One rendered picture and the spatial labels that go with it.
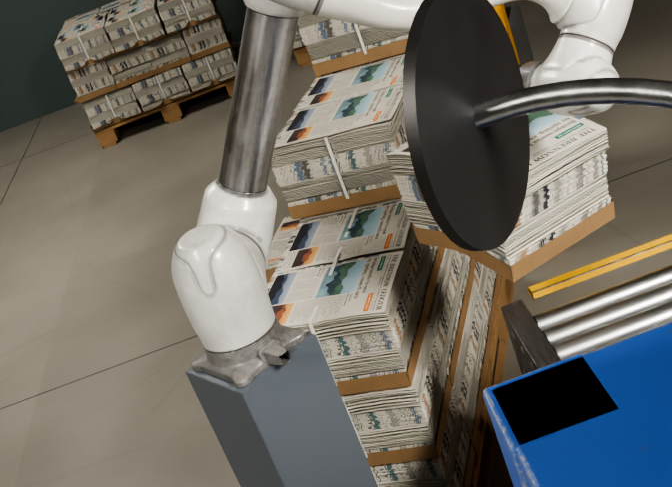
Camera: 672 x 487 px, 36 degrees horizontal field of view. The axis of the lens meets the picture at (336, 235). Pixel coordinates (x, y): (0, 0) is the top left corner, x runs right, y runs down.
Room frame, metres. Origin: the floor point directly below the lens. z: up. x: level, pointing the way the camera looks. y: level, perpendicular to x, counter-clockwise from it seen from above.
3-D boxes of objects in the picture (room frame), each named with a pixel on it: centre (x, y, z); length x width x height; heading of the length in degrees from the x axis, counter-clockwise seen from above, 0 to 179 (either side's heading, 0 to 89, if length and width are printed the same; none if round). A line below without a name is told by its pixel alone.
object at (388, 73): (3.10, -0.24, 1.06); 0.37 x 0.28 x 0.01; 67
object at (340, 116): (2.84, -0.14, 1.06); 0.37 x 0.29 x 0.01; 67
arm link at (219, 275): (1.82, 0.24, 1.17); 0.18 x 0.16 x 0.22; 170
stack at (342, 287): (2.70, -0.08, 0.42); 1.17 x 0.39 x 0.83; 158
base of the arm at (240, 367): (1.80, 0.23, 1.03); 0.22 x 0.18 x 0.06; 34
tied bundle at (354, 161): (2.84, -0.12, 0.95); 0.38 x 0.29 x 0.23; 67
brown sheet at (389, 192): (2.84, -0.12, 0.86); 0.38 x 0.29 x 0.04; 67
